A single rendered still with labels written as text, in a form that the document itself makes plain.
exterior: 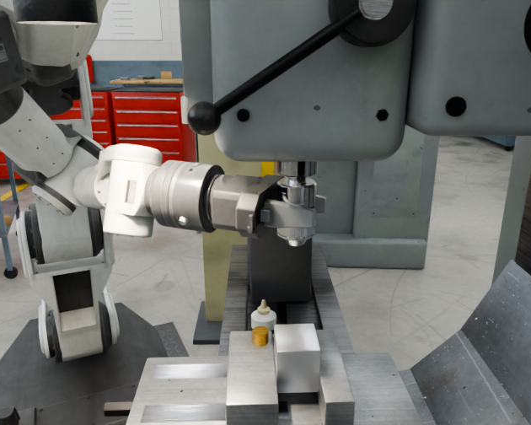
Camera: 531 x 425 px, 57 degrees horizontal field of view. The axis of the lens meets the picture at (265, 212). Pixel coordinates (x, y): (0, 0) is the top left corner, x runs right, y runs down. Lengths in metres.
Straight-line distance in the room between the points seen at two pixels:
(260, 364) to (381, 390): 0.16
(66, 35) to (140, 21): 9.00
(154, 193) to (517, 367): 0.55
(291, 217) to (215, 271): 1.99
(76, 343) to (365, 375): 0.89
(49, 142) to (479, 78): 0.63
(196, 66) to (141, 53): 9.26
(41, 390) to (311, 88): 1.19
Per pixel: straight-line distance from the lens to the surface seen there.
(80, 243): 1.17
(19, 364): 1.60
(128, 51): 9.86
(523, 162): 0.86
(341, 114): 0.47
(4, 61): 0.76
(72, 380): 1.48
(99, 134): 5.47
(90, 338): 1.40
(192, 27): 0.54
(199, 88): 0.54
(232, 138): 0.47
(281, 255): 0.95
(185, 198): 0.60
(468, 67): 0.48
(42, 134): 0.83
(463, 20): 0.47
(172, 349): 1.83
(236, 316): 0.95
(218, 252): 2.49
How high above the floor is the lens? 1.42
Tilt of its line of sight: 19 degrees down
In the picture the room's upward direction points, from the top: straight up
